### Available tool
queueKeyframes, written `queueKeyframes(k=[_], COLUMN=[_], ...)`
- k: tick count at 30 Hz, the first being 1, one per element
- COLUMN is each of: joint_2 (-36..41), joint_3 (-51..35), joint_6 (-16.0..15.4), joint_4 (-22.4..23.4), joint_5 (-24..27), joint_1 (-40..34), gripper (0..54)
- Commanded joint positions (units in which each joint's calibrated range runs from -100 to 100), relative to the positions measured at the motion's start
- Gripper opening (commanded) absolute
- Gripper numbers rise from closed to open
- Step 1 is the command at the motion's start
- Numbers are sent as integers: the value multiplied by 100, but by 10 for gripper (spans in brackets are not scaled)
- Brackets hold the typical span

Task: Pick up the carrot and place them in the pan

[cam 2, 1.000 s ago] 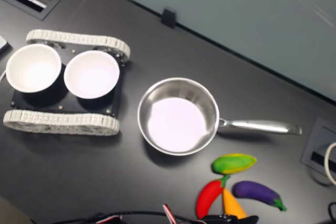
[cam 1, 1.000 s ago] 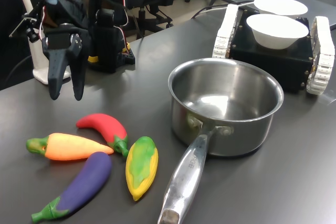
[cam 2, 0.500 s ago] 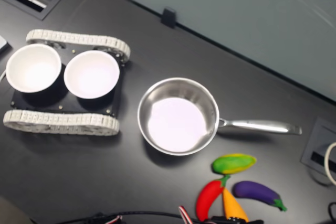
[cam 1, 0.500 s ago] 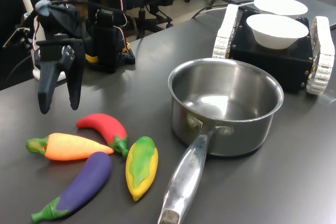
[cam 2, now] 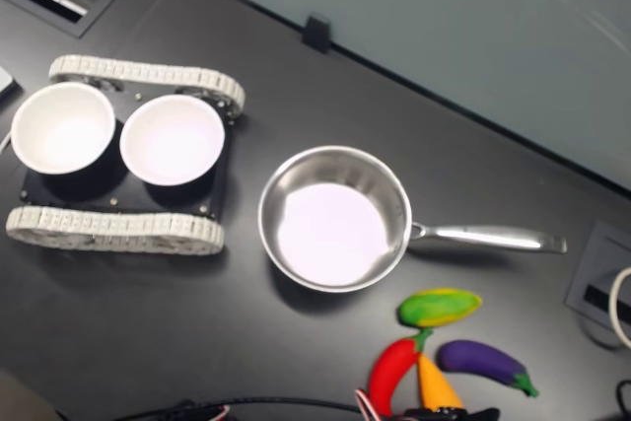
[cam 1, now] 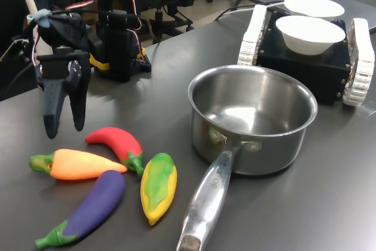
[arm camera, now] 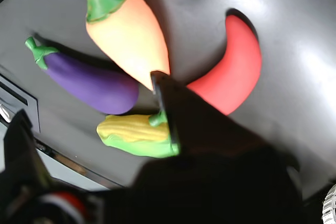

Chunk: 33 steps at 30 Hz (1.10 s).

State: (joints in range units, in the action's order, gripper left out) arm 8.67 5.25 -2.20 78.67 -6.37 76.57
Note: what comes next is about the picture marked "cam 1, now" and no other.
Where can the orange toy carrot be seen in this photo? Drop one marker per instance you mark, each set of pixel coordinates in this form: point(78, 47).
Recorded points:
point(79, 165)

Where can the black and yellow clamp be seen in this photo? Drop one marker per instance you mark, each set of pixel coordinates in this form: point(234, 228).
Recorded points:
point(141, 54)
point(100, 65)

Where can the pale grey putty lump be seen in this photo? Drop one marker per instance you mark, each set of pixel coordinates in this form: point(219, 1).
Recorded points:
point(42, 17)

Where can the red toy chilli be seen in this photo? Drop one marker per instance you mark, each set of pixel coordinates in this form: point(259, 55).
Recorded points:
point(117, 140)

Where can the purple toy aubergine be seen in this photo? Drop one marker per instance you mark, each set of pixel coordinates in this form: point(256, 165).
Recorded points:
point(97, 201)

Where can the yellow green toy corn cob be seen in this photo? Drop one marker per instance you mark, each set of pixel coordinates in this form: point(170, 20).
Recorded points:
point(158, 186)

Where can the tracked vehicle with white tracks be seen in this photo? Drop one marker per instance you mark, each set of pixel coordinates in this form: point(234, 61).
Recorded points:
point(305, 68)

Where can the white bowl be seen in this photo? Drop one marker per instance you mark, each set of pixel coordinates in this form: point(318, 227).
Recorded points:
point(314, 5)
point(308, 36)

